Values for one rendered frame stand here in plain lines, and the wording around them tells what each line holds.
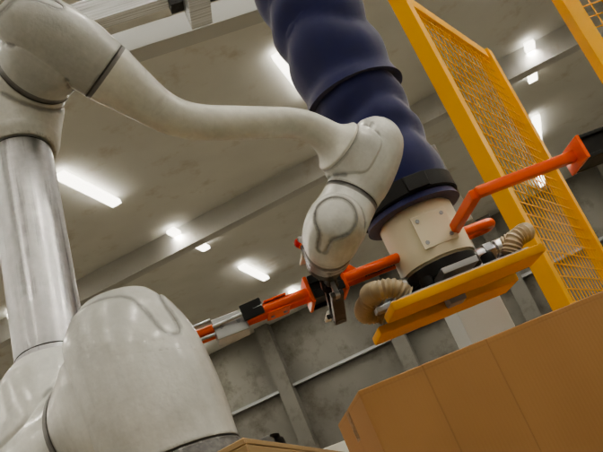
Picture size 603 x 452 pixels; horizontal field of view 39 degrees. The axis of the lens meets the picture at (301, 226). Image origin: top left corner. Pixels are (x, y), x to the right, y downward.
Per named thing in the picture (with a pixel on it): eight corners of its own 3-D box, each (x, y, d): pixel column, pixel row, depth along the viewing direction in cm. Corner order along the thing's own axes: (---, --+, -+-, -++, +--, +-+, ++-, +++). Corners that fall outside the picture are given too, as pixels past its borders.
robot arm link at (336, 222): (343, 282, 153) (373, 222, 158) (353, 254, 139) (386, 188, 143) (290, 256, 154) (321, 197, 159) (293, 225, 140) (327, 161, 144)
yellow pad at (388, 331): (507, 292, 198) (497, 273, 199) (519, 279, 188) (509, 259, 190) (374, 346, 192) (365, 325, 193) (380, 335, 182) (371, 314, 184)
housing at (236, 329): (250, 335, 180) (242, 316, 181) (249, 327, 173) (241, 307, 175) (219, 347, 178) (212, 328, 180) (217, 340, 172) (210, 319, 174)
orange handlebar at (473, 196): (535, 218, 192) (528, 204, 194) (583, 160, 164) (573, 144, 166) (144, 371, 176) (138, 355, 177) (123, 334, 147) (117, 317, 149)
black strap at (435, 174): (446, 212, 201) (438, 197, 202) (468, 170, 179) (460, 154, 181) (359, 245, 197) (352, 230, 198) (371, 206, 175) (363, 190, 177)
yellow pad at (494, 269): (532, 265, 180) (520, 245, 182) (546, 250, 171) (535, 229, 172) (387, 324, 174) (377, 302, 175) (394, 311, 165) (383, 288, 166)
